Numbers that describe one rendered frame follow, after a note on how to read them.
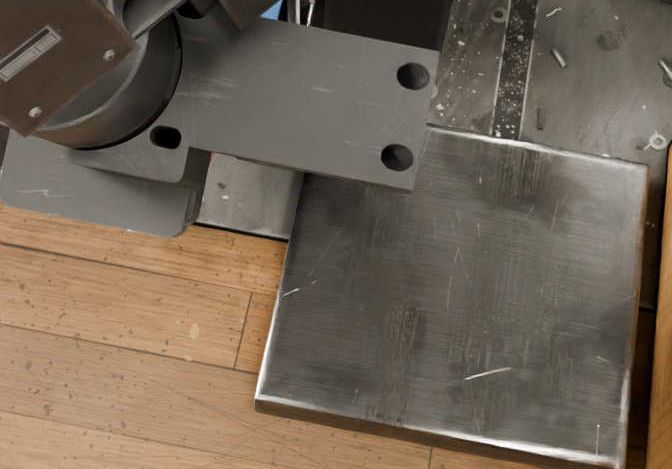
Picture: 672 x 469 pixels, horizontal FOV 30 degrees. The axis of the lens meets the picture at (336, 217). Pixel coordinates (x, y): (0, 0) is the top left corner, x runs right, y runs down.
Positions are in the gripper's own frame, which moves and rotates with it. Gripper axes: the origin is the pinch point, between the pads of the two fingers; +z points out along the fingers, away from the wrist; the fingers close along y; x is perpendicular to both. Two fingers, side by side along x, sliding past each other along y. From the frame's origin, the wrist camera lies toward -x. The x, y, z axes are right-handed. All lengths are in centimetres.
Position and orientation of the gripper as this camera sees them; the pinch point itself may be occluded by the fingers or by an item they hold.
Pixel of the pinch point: (158, 106)
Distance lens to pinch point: 52.8
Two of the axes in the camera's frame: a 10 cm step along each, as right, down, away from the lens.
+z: 0.2, 0.2, 10.0
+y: 2.0, -9.8, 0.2
